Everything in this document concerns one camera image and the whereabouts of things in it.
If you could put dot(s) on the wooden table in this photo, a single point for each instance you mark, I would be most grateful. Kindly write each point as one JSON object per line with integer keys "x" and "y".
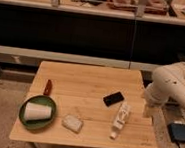
{"x": 78, "y": 90}

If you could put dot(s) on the red tray on shelf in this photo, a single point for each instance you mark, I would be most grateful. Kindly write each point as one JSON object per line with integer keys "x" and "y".
{"x": 152, "y": 6}

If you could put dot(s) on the white sponge block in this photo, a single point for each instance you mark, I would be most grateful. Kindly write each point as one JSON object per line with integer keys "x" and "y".
{"x": 72, "y": 123}

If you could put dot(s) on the dark blue box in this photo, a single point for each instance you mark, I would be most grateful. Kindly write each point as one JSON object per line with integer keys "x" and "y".
{"x": 177, "y": 132}

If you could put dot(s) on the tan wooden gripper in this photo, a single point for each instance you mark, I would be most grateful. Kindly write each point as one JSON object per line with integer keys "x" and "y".
{"x": 150, "y": 110}

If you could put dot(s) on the green frying pan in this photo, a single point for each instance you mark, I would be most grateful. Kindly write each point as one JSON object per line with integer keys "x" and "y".
{"x": 38, "y": 124}

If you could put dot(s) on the black smartphone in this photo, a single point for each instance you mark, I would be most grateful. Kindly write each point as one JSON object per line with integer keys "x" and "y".
{"x": 113, "y": 98}

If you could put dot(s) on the long wooden shelf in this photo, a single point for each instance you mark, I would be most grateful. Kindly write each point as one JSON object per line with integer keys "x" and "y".
{"x": 100, "y": 4}

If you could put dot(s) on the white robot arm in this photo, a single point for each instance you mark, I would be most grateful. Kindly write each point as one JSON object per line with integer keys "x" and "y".
{"x": 168, "y": 81}

